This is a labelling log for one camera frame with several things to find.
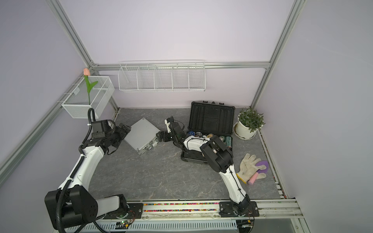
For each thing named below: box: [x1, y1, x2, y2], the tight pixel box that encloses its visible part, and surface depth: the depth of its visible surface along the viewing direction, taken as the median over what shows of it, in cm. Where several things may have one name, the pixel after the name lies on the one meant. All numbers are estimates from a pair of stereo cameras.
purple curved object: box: [254, 160, 270, 174], surface depth 91 cm
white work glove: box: [236, 153, 267, 184], surface depth 89 cm
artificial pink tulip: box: [83, 67, 99, 105], surface depth 86 cm
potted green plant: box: [232, 106, 266, 140], surface depth 93 cm
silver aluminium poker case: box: [123, 117, 161, 156], surface depth 99 cm
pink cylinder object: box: [248, 171, 259, 186], surface depth 82 cm
